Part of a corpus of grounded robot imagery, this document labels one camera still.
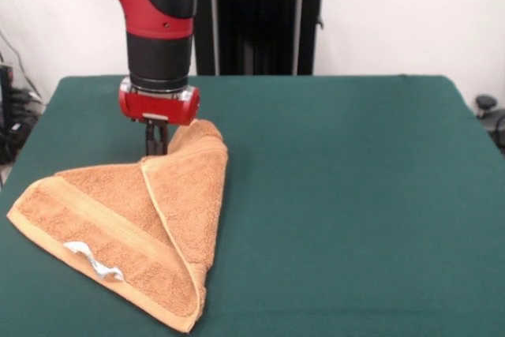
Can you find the black office chair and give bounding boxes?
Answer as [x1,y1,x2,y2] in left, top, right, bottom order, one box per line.
[474,94,505,156]

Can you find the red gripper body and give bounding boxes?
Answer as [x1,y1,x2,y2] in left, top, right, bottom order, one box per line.
[118,86,201,126]

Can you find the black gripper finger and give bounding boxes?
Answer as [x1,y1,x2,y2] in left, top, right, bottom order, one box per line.
[156,121,171,156]
[144,118,159,156]

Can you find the black electronics box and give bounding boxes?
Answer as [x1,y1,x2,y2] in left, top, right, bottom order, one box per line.
[0,63,15,165]

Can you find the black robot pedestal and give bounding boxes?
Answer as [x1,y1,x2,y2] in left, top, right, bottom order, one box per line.
[191,0,341,77]

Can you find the dark green table cloth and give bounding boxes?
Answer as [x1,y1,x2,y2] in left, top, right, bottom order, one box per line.
[0,73,505,337]

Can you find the orange terry towel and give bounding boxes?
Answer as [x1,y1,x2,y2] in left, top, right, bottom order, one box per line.
[6,118,230,332]

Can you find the black cable bundle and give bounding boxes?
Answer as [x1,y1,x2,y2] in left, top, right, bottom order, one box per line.
[8,87,45,144]

